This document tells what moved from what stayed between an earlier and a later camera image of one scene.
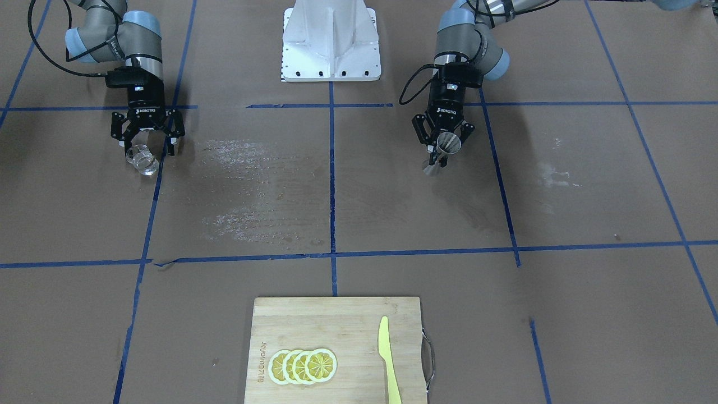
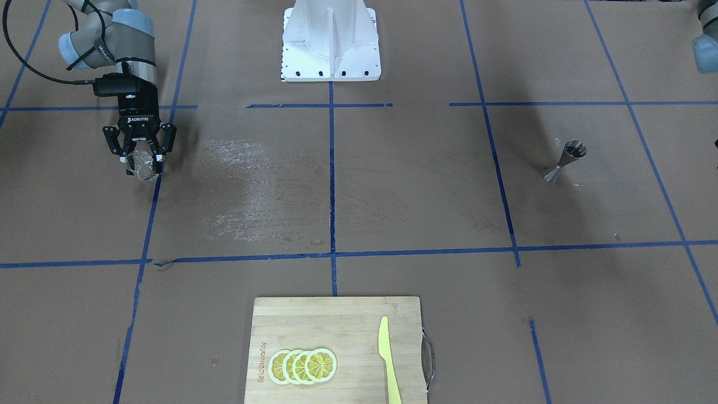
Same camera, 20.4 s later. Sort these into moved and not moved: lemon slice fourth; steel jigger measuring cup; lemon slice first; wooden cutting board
Moved: steel jigger measuring cup
Not moved: lemon slice fourth; lemon slice first; wooden cutting board
